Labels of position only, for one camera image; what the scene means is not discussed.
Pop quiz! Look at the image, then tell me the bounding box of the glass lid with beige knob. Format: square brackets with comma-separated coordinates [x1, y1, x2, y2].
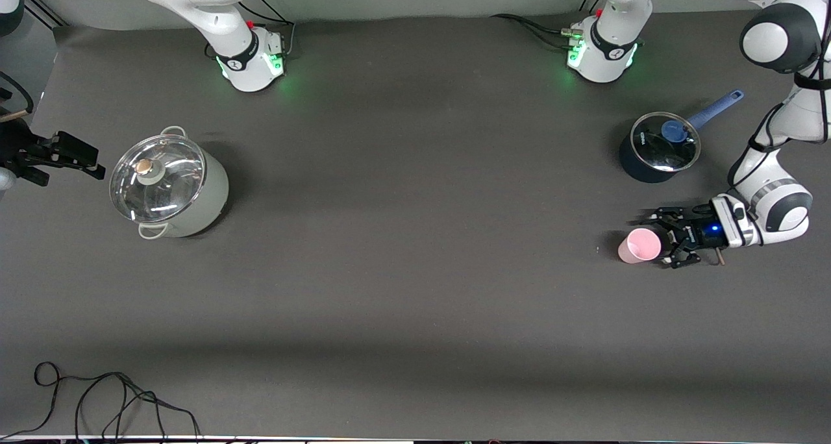
[109, 134, 206, 224]

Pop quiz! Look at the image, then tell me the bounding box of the black arm base cable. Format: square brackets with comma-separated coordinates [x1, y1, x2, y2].
[490, 0, 608, 50]
[235, 0, 297, 59]

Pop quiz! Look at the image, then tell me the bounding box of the thin black looped cable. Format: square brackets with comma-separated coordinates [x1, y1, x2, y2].
[0, 362, 202, 439]

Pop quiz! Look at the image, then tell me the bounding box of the pale green two-handled pot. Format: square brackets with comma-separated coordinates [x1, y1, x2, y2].
[109, 125, 229, 240]

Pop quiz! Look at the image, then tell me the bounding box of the dark blue saucepan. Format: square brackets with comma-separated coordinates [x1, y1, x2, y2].
[618, 90, 745, 184]

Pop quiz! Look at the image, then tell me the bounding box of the glass lid with blue knob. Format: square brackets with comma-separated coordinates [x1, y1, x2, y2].
[630, 112, 702, 173]

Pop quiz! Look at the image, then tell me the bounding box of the pink cup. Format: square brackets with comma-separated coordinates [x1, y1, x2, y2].
[617, 228, 662, 264]

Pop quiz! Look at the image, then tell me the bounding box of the dark grey table mat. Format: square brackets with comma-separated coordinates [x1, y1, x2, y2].
[0, 9, 831, 441]

